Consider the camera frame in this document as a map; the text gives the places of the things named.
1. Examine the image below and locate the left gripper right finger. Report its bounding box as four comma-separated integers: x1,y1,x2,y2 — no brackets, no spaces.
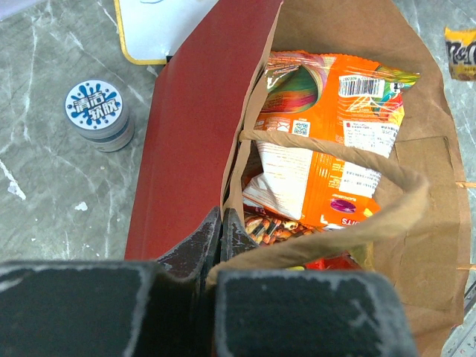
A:
220,208,258,263

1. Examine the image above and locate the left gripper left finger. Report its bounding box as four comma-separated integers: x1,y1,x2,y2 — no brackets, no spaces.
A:
156,207,222,286

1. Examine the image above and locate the small red snack bag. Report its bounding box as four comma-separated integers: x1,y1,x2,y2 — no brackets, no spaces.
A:
244,211,317,245

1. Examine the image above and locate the red brown paper bag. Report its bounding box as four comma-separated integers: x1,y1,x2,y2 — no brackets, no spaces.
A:
126,1,472,356

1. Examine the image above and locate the red Doritos chips bag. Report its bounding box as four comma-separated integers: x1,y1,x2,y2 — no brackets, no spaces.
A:
304,252,361,271

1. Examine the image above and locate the orange white snack pack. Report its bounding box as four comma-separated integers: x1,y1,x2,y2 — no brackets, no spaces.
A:
242,51,419,231

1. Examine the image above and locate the yellow snack bar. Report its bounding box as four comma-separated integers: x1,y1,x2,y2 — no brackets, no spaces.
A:
444,28,475,81

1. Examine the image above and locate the small blue white jar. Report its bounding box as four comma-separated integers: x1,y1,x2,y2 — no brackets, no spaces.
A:
64,79,135,152

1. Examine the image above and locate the small whiteboard with writing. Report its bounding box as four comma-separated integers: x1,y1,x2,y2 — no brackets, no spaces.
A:
114,0,217,65

